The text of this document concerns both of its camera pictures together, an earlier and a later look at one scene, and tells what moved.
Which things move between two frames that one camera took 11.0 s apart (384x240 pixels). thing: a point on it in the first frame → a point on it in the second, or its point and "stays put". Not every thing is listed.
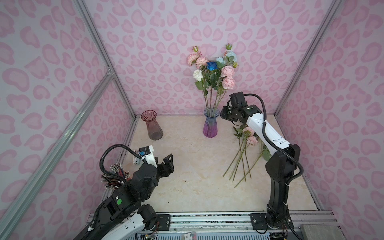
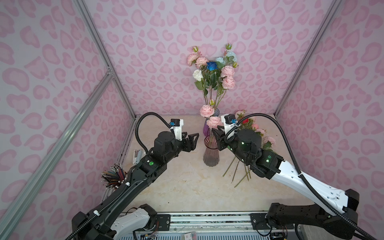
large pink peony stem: [196, 59] stays put
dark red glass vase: [154, 130] → [211, 156]
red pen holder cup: [116, 177] stays put
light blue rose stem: [230, 59] stays put
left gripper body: [162, 170] → [185, 146]
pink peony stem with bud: [228, 82] stays put
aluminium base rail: [234, 221] stays put
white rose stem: [198, 75] stays put
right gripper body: [230, 114] → [223, 143]
